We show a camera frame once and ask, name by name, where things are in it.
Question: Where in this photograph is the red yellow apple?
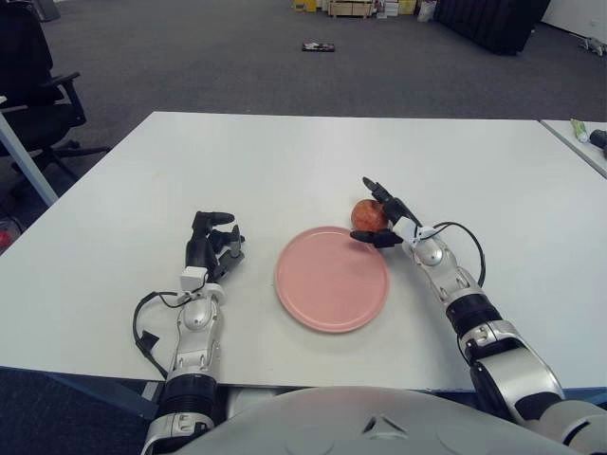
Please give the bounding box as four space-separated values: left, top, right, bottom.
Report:
350 198 390 233

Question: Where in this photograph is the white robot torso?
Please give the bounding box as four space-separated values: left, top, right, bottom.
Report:
175 386 589 455

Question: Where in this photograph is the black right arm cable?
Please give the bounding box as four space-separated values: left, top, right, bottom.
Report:
424 220 487 288

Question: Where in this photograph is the black office chair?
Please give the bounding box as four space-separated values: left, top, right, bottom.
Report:
0 2 113 200

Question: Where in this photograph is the wooden crate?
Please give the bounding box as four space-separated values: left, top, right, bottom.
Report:
328 0 376 19

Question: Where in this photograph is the small red item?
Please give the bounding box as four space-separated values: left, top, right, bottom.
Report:
0 218 23 252

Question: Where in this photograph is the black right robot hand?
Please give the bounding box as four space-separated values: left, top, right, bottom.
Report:
349 175 423 250

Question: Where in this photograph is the grey bin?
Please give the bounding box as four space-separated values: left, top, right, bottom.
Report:
35 0 61 23

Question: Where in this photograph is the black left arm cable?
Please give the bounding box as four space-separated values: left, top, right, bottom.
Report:
132 292 186 380

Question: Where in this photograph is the pink round plate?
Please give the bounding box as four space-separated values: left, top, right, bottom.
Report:
274 226 391 335

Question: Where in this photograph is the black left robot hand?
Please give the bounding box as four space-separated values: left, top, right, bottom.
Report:
184 209 248 284

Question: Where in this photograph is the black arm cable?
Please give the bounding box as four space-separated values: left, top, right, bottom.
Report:
424 220 487 288
132 292 186 380

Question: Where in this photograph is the black cabinet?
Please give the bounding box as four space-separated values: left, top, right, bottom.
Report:
433 0 551 57

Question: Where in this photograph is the grey blue table leg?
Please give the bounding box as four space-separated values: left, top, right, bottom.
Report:
0 111 59 208

